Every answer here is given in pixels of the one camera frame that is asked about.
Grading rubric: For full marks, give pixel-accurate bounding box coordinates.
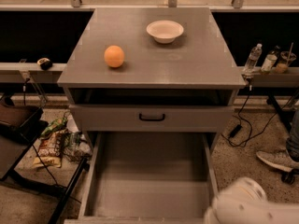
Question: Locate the snack chip bag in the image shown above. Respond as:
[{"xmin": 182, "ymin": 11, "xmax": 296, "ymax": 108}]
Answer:
[{"xmin": 33, "ymin": 131, "xmax": 65, "ymax": 168}]

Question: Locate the grey drawer cabinet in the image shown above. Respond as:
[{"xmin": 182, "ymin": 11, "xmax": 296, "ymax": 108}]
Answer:
[{"xmin": 58, "ymin": 7, "xmax": 245, "ymax": 149}]

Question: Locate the plastic cup with straw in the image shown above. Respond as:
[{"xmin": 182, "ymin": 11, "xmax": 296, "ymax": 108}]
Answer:
[{"xmin": 275, "ymin": 44, "xmax": 297, "ymax": 74}]

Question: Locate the clear plastic water bottle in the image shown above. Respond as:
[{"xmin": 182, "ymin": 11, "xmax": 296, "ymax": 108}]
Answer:
[{"xmin": 243, "ymin": 43, "xmax": 263, "ymax": 76}]

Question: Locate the black power cable with adapter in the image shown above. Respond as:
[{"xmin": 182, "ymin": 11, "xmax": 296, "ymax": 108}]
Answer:
[{"xmin": 221, "ymin": 77, "xmax": 281, "ymax": 148}]

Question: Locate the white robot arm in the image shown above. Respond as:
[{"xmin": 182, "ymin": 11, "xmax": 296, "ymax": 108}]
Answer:
[{"xmin": 203, "ymin": 177, "xmax": 299, "ymax": 224}]

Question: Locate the green snack bag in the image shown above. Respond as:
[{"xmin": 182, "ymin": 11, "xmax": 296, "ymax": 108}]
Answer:
[{"xmin": 40, "ymin": 118, "xmax": 67, "ymax": 138}]

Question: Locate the grey top drawer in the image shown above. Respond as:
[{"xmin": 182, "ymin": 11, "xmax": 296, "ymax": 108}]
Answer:
[{"xmin": 69, "ymin": 105, "xmax": 234, "ymax": 133}]

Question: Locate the grey sneaker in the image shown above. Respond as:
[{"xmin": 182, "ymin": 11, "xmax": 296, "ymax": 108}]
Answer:
[{"xmin": 256, "ymin": 150, "xmax": 299, "ymax": 173}]

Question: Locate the grey drawer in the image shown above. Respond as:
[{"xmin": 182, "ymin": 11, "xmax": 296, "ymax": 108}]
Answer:
[
  {"xmin": 69, "ymin": 105, "xmax": 234, "ymax": 133},
  {"xmin": 64, "ymin": 132, "xmax": 218, "ymax": 224}
]

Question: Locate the small labelled bottle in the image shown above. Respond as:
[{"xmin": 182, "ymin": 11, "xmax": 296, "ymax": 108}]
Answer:
[{"xmin": 260, "ymin": 46, "xmax": 280, "ymax": 74}]

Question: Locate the white bowl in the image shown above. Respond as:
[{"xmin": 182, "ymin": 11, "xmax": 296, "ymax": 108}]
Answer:
[{"xmin": 147, "ymin": 21, "xmax": 184, "ymax": 44}]

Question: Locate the black floor cable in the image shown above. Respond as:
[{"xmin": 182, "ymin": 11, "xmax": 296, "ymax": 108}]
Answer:
[{"xmin": 31, "ymin": 143, "xmax": 82, "ymax": 205}]

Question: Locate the black stand with tray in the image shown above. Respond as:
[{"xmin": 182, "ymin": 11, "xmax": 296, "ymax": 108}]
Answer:
[{"xmin": 0, "ymin": 95, "xmax": 89, "ymax": 224}]

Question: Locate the black yellow tape measure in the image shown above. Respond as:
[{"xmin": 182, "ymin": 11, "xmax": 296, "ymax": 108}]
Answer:
[{"xmin": 37, "ymin": 58, "xmax": 53, "ymax": 71}]

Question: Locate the orange fruit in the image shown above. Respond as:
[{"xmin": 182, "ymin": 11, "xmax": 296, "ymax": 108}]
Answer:
[{"xmin": 104, "ymin": 46, "xmax": 124, "ymax": 68}]

